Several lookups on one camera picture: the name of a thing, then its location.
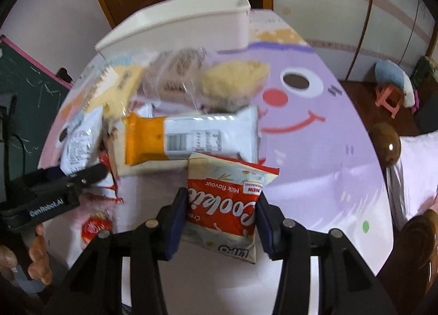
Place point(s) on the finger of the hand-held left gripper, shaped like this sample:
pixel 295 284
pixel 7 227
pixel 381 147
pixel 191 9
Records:
pixel 90 174

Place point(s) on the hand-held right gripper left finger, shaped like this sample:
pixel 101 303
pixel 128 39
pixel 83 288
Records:
pixel 175 229

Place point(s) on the green bag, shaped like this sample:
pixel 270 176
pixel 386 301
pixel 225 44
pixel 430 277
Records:
pixel 420 72

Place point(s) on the red and white snack packet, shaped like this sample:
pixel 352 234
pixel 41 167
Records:
pixel 109 186

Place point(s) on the person's left hand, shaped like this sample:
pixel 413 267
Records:
pixel 39 260

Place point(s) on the pale blue sliding wardrobe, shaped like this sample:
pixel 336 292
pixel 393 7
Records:
pixel 342 10

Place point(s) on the red cookie packet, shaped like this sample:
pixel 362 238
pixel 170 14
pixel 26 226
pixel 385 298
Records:
pixel 222 205

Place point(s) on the black stand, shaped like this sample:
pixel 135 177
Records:
pixel 10 120

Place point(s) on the pale yellow snack packet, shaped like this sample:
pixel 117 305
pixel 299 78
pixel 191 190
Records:
pixel 121 92

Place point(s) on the wooden bed post knob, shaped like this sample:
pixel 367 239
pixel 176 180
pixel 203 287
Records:
pixel 385 145

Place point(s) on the silver white snack packet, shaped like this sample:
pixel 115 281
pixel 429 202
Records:
pixel 80 144

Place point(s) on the pink stool with blue cushion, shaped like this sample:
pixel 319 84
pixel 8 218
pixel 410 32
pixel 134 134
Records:
pixel 393 75

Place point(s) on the orange and white snack bar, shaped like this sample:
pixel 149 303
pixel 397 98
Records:
pixel 191 137

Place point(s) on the wooden bed footboard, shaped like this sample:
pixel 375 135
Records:
pixel 414 267

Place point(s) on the red round label snack packet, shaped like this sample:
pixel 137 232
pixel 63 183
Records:
pixel 94 229

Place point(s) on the clear packet of yellow cake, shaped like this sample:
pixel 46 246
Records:
pixel 232 85

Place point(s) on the dark box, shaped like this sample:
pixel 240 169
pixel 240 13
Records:
pixel 427 113

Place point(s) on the green chalkboard with pink frame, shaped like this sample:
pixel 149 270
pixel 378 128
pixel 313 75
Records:
pixel 30 85

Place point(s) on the clear printed wafer packet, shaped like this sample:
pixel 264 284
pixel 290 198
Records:
pixel 174 72

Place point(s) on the white plastic storage bin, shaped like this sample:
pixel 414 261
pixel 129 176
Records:
pixel 178 24

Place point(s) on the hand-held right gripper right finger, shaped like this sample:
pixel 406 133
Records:
pixel 265 229

